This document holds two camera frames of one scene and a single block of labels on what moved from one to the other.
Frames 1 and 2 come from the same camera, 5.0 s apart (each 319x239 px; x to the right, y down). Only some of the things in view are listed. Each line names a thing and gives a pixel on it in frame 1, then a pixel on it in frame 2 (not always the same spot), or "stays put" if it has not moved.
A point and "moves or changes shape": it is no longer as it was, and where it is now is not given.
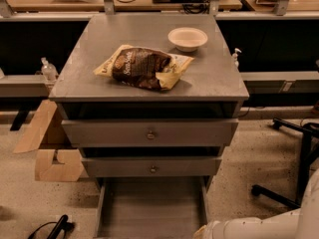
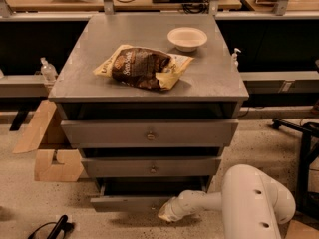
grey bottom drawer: [152, 207] moves or changes shape
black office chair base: [309, 131] stays put
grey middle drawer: [151, 166] stays put
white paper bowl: [187, 39] stays put
